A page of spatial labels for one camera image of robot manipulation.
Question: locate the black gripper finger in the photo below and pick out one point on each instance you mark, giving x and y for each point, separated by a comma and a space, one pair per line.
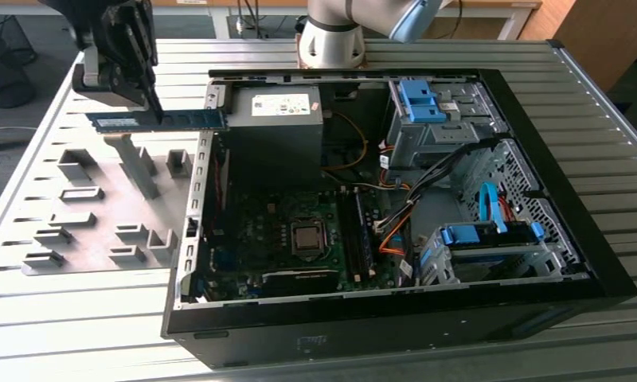
153, 107

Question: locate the black RAM slot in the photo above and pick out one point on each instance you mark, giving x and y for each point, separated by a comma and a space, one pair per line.
348, 238

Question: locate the silver CPU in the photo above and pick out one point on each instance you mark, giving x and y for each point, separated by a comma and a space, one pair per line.
306, 238

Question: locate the black graphics card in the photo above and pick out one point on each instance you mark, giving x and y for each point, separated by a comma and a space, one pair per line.
297, 282

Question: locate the dark RAM stick with label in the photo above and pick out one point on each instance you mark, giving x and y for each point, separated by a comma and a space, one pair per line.
190, 119

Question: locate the wooden cabinet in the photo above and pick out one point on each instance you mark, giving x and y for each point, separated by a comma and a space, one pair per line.
605, 40

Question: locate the blue plastic drive carrier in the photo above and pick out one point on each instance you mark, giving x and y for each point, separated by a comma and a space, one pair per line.
416, 107

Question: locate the hard disk in blue carrier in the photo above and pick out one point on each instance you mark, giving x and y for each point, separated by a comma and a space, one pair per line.
458, 235

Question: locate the green motherboard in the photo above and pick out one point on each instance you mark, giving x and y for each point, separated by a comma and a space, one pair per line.
254, 235

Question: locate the grey metal disk bay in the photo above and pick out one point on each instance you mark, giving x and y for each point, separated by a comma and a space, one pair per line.
509, 254

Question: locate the black open PC case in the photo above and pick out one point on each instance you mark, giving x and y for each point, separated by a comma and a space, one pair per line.
350, 330

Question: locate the white frame desk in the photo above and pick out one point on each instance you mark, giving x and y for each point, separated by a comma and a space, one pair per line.
514, 24

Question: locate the grey parts rack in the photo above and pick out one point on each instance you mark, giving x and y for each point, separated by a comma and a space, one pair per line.
105, 199

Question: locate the grey metal drive cage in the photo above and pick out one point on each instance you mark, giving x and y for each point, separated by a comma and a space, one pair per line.
445, 135

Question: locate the grey power supply unit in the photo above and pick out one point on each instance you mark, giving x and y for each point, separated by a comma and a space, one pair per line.
270, 151

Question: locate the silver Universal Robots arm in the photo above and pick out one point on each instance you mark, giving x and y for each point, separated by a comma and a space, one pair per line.
332, 44

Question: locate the CPU socket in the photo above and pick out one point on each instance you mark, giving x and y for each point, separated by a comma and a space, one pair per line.
308, 253

